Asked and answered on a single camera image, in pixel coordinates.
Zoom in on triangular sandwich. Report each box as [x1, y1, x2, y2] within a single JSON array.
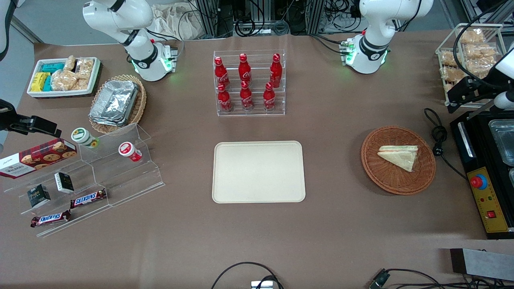
[[377, 145, 419, 173]]

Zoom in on oval light wicker basket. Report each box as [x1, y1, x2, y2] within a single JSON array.
[[88, 74, 147, 135]]

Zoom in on round brown wicker basket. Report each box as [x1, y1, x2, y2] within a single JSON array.
[[361, 126, 436, 196]]

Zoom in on beige plastic tray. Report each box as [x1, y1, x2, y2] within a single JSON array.
[[212, 140, 306, 204]]

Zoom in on red tartan cookie box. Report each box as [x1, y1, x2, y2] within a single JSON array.
[[0, 138, 78, 179]]

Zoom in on white rectangular snack bin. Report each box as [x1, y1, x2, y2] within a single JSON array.
[[27, 57, 102, 99]]

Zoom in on green-lid white cup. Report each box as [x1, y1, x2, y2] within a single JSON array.
[[71, 127, 99, 149]]

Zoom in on yellow snack packet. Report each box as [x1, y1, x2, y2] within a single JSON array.
[[31, 72, 50, 92]]

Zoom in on small dark green box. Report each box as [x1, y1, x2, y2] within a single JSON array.
[[27, 184, 51, 208], [54, 172, 75, 194]]

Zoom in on steel pan insert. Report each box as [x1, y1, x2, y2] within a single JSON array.
[[488, 118, 514, 167]]

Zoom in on stacked aluminium foil trays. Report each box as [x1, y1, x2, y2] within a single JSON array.
[[89, 80, 140, 127]]

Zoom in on brown Snickers bar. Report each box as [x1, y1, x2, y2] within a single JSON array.
[[31, 210, 71, 228], [70, 188, 108, 209]]

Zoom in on red-lid white cup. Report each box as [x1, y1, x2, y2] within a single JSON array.
[[118, 142, 143, 163]]

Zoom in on clear acrylic stepped display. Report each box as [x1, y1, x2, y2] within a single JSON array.
[[3, 122, 165, 238]]

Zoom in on black appliance with yellow panel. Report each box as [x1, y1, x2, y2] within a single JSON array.
[[450, 98, 514, 240]]

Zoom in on beige cloth bag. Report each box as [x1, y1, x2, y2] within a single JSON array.
[[151, 3, 209, 41]]

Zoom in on grey metal block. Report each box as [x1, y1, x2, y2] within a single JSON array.
[[450, 248, 514, 281]]

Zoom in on red cola bottle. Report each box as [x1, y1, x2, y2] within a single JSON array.
[[214, 56, 230, 89], [263, 82, 276, 111], [240, 81, 254, 111], [217, 83, 233, 112], [269, 53, 283, 88], [239, 53, 252, 85]]

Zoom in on clear acrylic bottle rack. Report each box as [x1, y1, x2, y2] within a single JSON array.
[[213, 49, 286, 117]]

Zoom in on dark right wrist camera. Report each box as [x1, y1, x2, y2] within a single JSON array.
[[0, 99, 19, 132]]

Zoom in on white wire rack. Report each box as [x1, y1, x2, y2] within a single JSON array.
[[436, 23, 514, 108]]

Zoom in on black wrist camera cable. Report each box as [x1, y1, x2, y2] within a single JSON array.
[[453, 3, 514, 90]]

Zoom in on black cable with connector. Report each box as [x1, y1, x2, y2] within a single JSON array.
[[369, 268, 514, 289]]

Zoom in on black looped cable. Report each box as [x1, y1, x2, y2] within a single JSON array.
[[211, 262, 284, 289]]

